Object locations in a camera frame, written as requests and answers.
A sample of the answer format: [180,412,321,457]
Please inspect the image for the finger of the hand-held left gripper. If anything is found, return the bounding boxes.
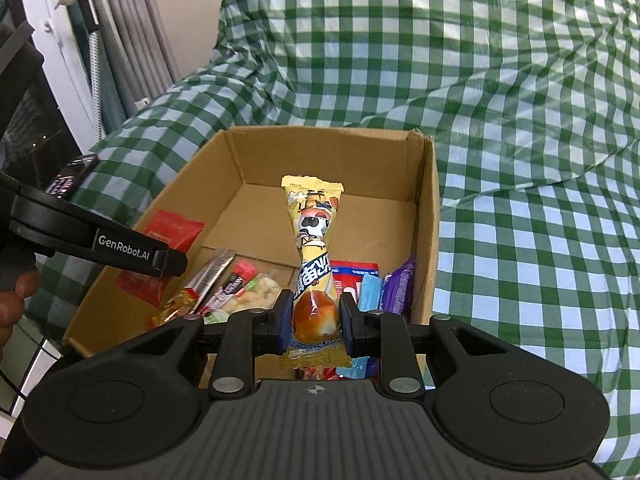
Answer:
[151,247,189,278]

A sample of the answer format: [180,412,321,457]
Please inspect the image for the grey curtain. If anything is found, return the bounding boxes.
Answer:
[65,0,181,136]

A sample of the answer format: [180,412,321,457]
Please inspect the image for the green checked bed cover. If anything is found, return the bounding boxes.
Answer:
[27,0,640,478]

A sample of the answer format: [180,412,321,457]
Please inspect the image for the long silver snack packet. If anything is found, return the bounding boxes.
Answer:
[187,248,237,311]

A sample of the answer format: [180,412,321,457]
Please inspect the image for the red-blue snack packet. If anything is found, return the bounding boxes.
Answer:
[330,260,381,301]

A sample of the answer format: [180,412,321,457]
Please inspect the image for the red-white snack bar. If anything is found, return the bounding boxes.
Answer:
[202,260,261,317]

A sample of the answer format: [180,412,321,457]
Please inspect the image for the light blue snack bar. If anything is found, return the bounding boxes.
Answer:
[357,272,383,313]

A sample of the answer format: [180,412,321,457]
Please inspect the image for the black smartphone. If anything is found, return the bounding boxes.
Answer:
[45,154,99,196]

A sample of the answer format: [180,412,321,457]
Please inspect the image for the braided black-white cable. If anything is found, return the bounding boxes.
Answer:
[89,25,103,143]

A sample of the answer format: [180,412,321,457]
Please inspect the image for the cardboard box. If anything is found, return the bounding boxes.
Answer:
[62,128,441,396]

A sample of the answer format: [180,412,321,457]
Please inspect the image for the person's left hand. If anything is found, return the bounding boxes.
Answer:
[0,267,40,361]

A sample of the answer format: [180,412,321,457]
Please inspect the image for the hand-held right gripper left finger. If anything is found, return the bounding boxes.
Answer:
[117,288,296,401]

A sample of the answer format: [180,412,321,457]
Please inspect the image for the red square snack packet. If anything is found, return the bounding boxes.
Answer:
[116,210,205,307]

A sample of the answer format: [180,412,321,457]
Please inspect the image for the yellow snack packet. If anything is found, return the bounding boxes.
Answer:
[279,175,353,372]

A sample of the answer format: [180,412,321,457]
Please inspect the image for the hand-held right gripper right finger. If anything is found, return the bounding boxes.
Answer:
[339,294,506,401]

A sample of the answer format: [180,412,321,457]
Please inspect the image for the purple snack bar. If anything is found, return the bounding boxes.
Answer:
[378,255,417,316]

